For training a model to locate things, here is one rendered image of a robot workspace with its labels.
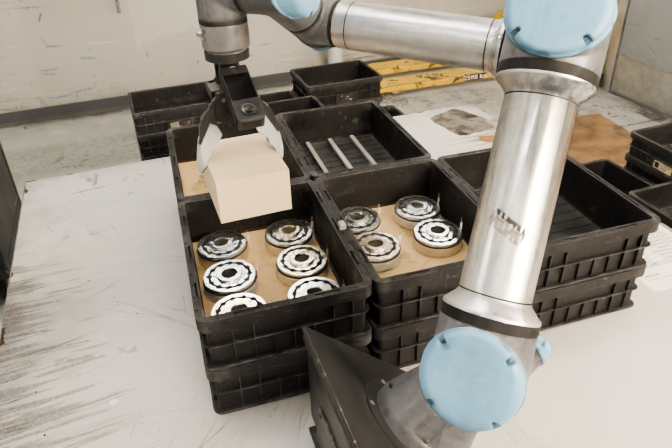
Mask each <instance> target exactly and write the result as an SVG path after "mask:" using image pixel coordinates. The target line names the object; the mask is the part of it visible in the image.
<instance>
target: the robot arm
mask: <svg viewBox="0 0 672 448"><path fill-rule="evenodd" d="M195 1H196V8H197V15H198V22H199V27H200V28H201V30H199V31H196V36H197V37H201V42H202V48H203V49H204V56H205V60H206V61H207V62H210V63H214V70H215V77H214V79H212V80H205V87H206V94H207V101H208V109H207V110H205V111H204V112H203V114H202V116H201V118H200V122H199V137H198V144H197V165H198V168H199V172H200V173H203V172H204V171H205V169H206V168H207V167H208V165H207V163H208V161H209V158H210V157H211V156H212V154H213V147H214V145H215V144H216V143H218V142H219V141H220V139H221V137H222V133H221V131H220V129H219V128H218V126H217V123H218V121H219V122H221V123H223V124H227V126H228V127H231V126H232V124H233V123H235V125H236V128H237V129H238V130H239V131H242V130H247V129H252V128H256V129H257V131H258V132H259V133H260V134H262V135H265V136H266V138H267V141H268V142H269V144H270V145H272V146H273V148H274V149H275V151H277V152H278V154H279V155H280V157H281V158H283V143H282V139H281V135H280V132H279V128H278V124H277V121H276V118H275V115H274V113H273V111H272V110H271V108H270V107H269V106H268V104H267V103H266V102H264V101H262V100H261V98H260V96H259V95H258V93H257V91H256V88H255V86H254V83H253V81H252V78H251V76H250V73H249V71H248V68H247V66H246V65H240V64H239V62H240V61H244V60H246V59H248V58H249V57H250V52H249V45H250V36H249V26H248V19H247V14H255V15H266V16H269V17H271V18H272V19H273V20H275V21H276V22H277V23H279V24H280V25H281V26H282V27H284V28H285V29H286V30H288V31H289V32H290V33H292V34H293V35H294V36H296V37H297V38H298V39H299V40H300V41H301V42H302V43H303V44H304V45H306V46H308V47H310V48H313V49H315V50H319V51H325V50H328V49H330V48H333V47H336V48H341V49H347V50H353V51H359V52H365V53H372V54H378V55H384V56H390V57H397V58H403V59H409V60H415V61H421V62H428V63H434V64H440V65H446V66H453V67H459V68H465V69H471V70H477V71H484V72H489V73H490V74H491V75H492V76H493V78H494V79H495V80H496V81H497V82H498V84H499V85H500V87H501V88H502V90H503V92H504V98H503V102H502V106H501V110H500V115H499V119H498V123H497V127H496V131H495V136H494V140H493V144H492V148H491V153H490V157H489V161H488V165H487V169H486V174H485V178H484V182H483V186H482V190H481V195H480V199H479V203H478V207H477V212H476V216H475V220H474V224H473V228H472V233H471V237H470V241H469V245H468V249H467V254H466V258H465V262H464V266H463V270H462V275H461V279H460V283H459V286H458V287H457V288H456V289H454V290H453V291H451V292H449V293H448V294H446V295H444V297H443V299H442V304H441V308H440V311H439V316H438V320H437V324H436V328H435V333H434V337H433V339H432V340H431V341H430V342H429V343H428V344H427V346H426V348H425V349H424V352H423V354H422V358H421V362H420V365H418V366H417V367H415V368H413V369H411V370H409V371H407V372H405V373H403V374H402V375H400V376H398V377H396V378H394V379H392V380H390V381H389V382H387V383H386V384H385V385H384V386H383V387H382V388H381V389H380V390H379V392H378V393H377V403H378V406H379V409H380V412H381V414H382V416H383V418H384V420H385V421H386V423H387V425H388V426H389V428H390V429H391V431H392V432H393V433H394V435H395V436H396V437H397V438H398V440H399V441H400V442H401V443H402V444H403V445H404V446H405V447H406V448H471V446H472V444H473V442H474V439H475V437H476V435H477V433H478V432H484V431H490V430H493V429H496V428H499V427H501V426H502V425H504V424H506V423H507V422H508V421H509V420H510V419H512V418H513V417H514V416H515V415H516V414H517V413H518V412H519V411H520V409H521V407H522V406H523V404H524V401H525V398H526V393H527V384H528V380H529V377H530V376H531V374H532V373H533V372H534V371H535V370H536V369H537V368H538V367H539V366H542V365H543V364H544V363H545V360H546V359H547V357H548V356H549V355H550V354H551V351H552V348H551V345H550V344H549V343H548V342H547V341H546V340H545V339H544V338H543V337H542V336H541V335H540V334H539V332H540V328H541V321H540V320H539V318H538V317H537V315H536V313H535V312H534V310H533V308H532V301H533V297H534V293H535V289H536V285H537V280H538V276H539V272H540V268H541V264H542V260H543V255H544V251H545V247H546V243H547V239H548V234H549V230H550V226H551V222H552V218H553V213H554V209H555V205H556V201H557V197H558V193H559V188H560V184H561V180H562V176H563V172H564V167H565V163H566V159H567V155H568V151H569V146H570V142H571V138H572V134H573V130H574V126H575V121H576V117H577V113H578V109H579V107H580V105H581V104H583V103H584V102H586V101H587V100H589V99H591V98H592V97H594V96H595V95H596V93H597V89H598V85H599V81H600V77H601V73H602V69H603V65H604V60H605V58H606V55H607V52H608V48H609V41H610V37H611V32H612V27H613V25H614V23H615V21H616V17H617V12H618V5H617V0H506V4H505V8H504V12H503V18H502V19H494V18H486V17H478V16H470V15H462V14H454V13H446V12H438V11H430V10H422V9H414V8H406V7H398V6H390V5H382V4H375V3H367V2H359V1H351V0H195ZM213 82H215V83H213Z"/></svg>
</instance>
